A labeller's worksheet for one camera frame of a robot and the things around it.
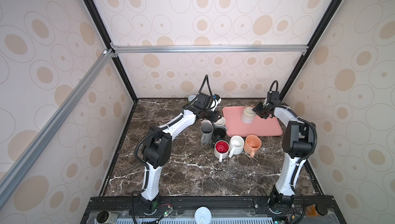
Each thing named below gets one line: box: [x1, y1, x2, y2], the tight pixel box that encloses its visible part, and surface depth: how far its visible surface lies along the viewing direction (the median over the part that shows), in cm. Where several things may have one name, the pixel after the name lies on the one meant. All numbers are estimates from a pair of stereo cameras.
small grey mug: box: [213, 116, 228, 132], surface depth 96 cm
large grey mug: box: [200, 122, 214, 145], surface depth 92 cm
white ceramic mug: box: [228, 135, 245, 159], surface depth 90 cm
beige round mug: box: [241, 106, 257, 125], surface depth 103 cm
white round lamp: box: [194, 206, 212, 224], surface depth 68 cm
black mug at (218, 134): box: [209, 127, 227, 148], surface depth 93 cm
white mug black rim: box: [213, 139, 230, 163], surface depth 89 cm
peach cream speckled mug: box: [243, 134, 262, 158], surface depth 89 cm
